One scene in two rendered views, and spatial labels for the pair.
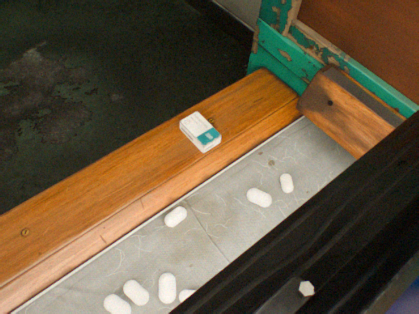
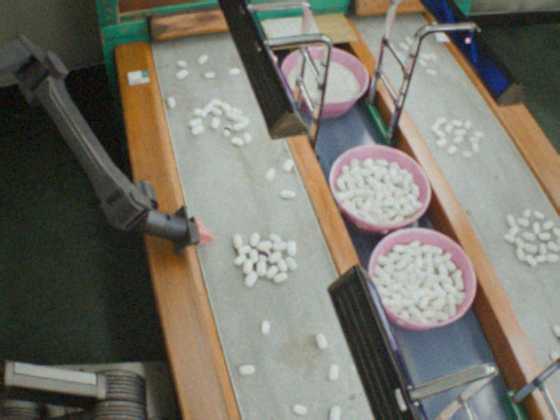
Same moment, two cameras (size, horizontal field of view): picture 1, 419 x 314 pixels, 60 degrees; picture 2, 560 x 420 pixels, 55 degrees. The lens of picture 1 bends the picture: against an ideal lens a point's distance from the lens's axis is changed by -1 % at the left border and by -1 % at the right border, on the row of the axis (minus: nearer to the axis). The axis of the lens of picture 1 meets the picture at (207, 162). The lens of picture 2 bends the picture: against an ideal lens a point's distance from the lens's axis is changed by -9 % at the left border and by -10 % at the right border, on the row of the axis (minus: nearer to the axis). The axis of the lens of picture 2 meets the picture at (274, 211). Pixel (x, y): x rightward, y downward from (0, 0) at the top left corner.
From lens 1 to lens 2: 1.35 m
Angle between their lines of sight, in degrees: 36
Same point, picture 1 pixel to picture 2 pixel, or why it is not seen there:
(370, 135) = (188, 22)
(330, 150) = (176, 45)
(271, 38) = (112, 30)
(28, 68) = not seen: outside the picture
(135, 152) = (131, 103)
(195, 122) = (134, 75)
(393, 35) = not seen: outside the picture
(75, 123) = not seen: outside the picture
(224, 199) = (173, 87)
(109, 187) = (143, 116)
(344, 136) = (180, 31)
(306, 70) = (139, 27)
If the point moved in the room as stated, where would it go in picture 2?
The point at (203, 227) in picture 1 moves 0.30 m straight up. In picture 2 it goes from (181, 97) to (176, 14)
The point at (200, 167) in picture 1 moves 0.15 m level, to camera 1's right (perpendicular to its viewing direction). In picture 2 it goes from (154, 86) to (183, 58)
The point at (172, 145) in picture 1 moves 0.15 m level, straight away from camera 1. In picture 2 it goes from (136, 90) to (94, 79)
